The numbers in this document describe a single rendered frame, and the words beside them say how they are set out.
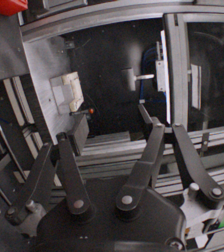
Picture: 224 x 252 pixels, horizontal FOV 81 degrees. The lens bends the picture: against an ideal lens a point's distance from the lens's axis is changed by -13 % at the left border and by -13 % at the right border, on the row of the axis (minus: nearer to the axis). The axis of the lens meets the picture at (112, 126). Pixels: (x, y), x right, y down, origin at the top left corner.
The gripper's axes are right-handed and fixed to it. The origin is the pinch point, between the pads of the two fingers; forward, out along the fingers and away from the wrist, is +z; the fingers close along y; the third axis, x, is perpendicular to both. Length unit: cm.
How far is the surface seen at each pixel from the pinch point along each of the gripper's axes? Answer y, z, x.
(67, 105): -17.2, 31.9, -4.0
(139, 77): 10.3, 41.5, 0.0
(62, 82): -16.7, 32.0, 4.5
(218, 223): 46, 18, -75
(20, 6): -16.2, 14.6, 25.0
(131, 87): 6.5, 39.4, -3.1
